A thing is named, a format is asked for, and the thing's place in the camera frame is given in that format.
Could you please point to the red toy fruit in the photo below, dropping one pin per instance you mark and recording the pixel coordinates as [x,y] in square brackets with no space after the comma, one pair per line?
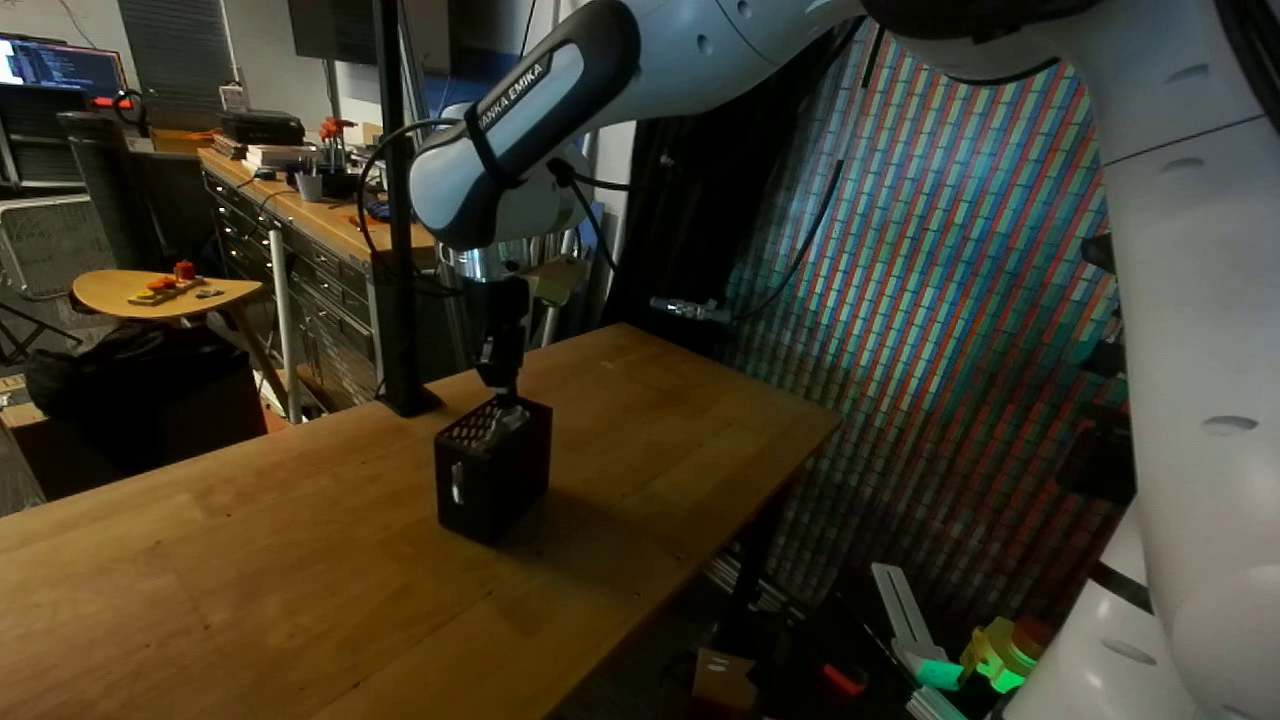
[161,287]
[185,269]

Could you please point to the lit computer monitor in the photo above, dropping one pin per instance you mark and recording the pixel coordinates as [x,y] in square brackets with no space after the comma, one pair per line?
[63,66]

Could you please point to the white metal bar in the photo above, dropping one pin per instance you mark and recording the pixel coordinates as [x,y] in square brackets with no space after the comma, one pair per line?
[282,326]

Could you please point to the small red object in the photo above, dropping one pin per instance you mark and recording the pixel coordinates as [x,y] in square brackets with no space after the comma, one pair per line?
[843,682]

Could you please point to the black storage case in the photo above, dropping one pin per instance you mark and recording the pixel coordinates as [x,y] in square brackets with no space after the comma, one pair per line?
[146,394]

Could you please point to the black bag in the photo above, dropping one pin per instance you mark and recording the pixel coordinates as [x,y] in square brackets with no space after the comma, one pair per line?
[263,127]

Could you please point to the dark equipment rack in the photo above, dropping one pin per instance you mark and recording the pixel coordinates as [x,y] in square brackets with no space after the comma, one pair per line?
[52,185]

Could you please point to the brown cardboard box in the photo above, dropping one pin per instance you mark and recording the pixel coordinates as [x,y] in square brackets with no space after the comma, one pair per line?
[727,682]

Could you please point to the wooden top workbench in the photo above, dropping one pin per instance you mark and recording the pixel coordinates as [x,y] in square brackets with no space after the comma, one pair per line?
[314,212]

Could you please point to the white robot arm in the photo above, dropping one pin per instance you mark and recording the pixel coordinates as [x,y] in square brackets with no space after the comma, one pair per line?
[721,43]

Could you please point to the colourful striped screen panel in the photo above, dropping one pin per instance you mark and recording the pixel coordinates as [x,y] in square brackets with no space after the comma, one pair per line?
[962,335]

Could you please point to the white plastic strip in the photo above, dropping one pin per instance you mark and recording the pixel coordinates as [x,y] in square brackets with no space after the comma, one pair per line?
[901,604]

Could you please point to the black vertical pole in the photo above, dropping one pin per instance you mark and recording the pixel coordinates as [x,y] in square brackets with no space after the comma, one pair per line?
[399,344]

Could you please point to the dark hanging panel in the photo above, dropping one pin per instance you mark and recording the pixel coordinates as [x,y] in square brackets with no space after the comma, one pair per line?
[173,43]

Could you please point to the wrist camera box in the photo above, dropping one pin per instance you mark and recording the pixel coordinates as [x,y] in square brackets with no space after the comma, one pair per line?
[561,282]

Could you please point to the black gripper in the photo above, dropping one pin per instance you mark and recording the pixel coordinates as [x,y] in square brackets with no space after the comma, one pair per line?
[500,312]

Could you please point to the round wooden stool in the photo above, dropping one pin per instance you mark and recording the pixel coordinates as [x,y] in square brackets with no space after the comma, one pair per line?
[161,305]

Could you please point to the green plastic blocks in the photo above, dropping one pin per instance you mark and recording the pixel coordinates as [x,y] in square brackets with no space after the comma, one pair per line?
[995,657]

